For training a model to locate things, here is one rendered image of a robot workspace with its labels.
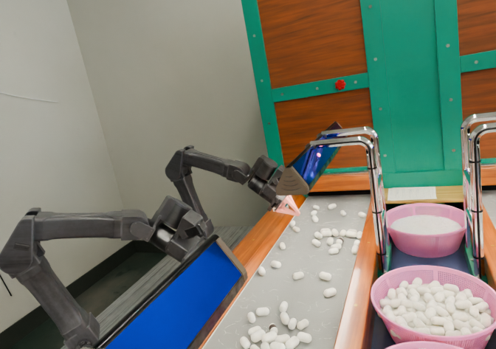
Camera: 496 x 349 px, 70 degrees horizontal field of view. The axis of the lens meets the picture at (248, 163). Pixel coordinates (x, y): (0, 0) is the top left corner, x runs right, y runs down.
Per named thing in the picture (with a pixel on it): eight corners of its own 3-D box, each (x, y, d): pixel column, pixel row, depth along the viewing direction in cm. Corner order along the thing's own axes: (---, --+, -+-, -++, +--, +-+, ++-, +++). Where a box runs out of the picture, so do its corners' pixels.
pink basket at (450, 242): (425, 272, 105) (423, 243, 103) (368, 240, 130) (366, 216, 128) (491, 246, 112) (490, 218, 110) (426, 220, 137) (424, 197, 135)
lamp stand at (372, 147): (324, 282, 110) (303, 143, 100) (335, 250, 127) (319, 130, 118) (389, 286, 102) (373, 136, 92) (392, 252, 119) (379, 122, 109)
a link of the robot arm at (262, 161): (280, 163, 124) (253, 144, 126) (274, 170, 117) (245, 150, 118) (265, 187, 129) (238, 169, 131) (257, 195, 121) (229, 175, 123)
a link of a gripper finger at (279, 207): (308, 202, 124) (286, 187, 126) (302, 210, 118) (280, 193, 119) (298, 215, 127) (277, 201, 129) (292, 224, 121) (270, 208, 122)
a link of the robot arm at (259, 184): (274, 178, 125) (258, 167, 126) (269, 184, 120) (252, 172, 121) (264, 193, 128) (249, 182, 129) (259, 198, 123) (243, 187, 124)
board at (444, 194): (376, 204, 139) (375, 201, 139) (378, 191, 152) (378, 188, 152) (474, 201, 125) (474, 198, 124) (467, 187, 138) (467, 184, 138)
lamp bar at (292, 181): (276, 195, 85) (271, 167, 83) (327, 140, 139) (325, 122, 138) (308, 195, 81) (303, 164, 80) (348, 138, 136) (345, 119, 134)
